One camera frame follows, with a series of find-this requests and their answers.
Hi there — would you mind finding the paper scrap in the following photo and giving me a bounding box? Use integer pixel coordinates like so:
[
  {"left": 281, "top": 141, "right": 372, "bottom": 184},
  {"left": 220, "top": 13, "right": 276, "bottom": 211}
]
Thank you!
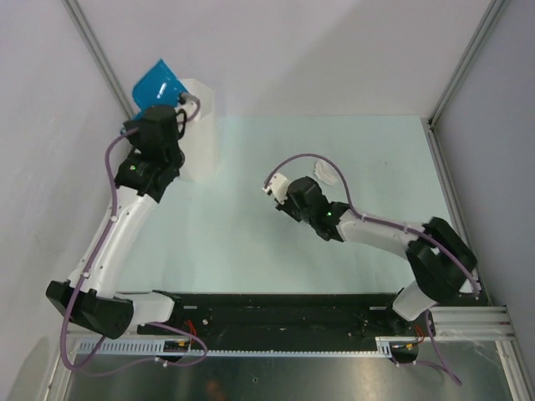
[{"left": 313, "top": 159, "right": 339, "bottom": 186}]

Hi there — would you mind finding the blue plastic dustpan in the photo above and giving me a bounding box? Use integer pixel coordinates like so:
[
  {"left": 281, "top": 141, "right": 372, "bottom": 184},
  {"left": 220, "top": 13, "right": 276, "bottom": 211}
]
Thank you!
[{"left": 131, "top": 58, "right": 188, "bottom": 120}]

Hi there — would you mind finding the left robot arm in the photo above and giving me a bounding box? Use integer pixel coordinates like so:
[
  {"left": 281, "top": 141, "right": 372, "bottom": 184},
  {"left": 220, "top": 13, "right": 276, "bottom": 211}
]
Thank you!
[{"left": 46, "top": 104, "right": 187, "bottom": 339}]

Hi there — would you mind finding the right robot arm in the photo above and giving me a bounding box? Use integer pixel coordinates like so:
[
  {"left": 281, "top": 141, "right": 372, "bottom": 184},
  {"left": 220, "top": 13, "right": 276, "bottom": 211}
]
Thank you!
[{"left": 263, "top": 174, "right": 477, "bottom": 335}]

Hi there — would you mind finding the white translucent tall bin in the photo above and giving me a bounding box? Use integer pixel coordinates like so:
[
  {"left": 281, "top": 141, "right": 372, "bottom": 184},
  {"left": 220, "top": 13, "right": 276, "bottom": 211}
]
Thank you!
[{"left": 179, "top": 79, "right": 220, "bottom": 182}]

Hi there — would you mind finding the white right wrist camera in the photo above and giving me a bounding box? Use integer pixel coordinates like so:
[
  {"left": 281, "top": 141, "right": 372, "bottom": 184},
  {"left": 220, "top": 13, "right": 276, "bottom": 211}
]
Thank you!
[{"left": 262, "top": 173, "right": 290, "bottom": 205}]

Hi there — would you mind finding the left aluminium corner post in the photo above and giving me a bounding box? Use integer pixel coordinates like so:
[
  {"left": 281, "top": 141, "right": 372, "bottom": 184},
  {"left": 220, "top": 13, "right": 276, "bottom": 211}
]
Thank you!
[{"left": 62, "top": 0, "right": 135, "bottom": 119}]

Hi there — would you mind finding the aluminium corner post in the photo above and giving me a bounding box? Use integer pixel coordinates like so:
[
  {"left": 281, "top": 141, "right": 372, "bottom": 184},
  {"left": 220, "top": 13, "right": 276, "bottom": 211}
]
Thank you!
[
  {"left": 62, "top": 0, "right": 135, "bottom": 119},
  {"left": 428, "top": 0, "right": 509, "bottom": 129}
]

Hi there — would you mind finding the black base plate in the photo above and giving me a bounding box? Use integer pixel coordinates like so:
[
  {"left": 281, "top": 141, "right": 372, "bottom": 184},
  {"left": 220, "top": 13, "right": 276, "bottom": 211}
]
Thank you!
[{"left": 136, "top": 292, "right": 490, "bottom": 339}]

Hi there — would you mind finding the grey slotted cable duct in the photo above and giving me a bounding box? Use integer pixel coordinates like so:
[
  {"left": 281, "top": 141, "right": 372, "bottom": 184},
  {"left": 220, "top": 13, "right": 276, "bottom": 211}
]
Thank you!
[{"left": 97, "top": 338, "right": 392, "bottom": 358}]

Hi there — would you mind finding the right aluminium corner post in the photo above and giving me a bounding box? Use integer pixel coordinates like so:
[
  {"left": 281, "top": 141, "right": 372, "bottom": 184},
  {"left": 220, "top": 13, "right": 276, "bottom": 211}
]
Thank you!
[{"left": 428, "top": 0, "right": 509, "bottom": 129}]

